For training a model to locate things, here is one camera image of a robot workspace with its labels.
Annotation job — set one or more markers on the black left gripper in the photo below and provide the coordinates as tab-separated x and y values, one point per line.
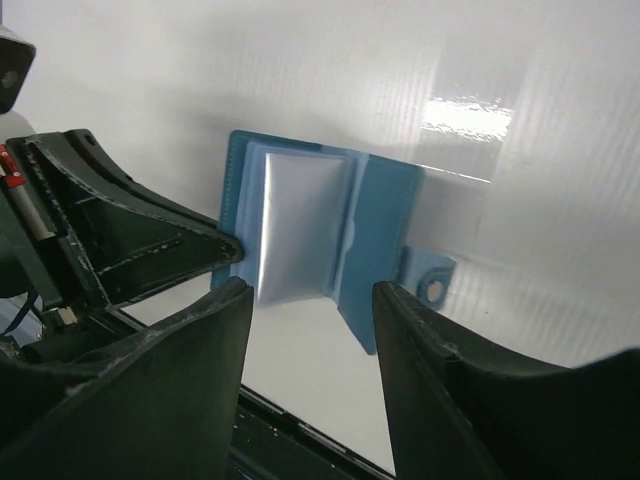
79	234

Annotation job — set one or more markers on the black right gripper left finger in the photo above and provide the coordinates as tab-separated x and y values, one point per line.
159	404

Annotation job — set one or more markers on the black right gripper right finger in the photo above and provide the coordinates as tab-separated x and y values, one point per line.
460	406

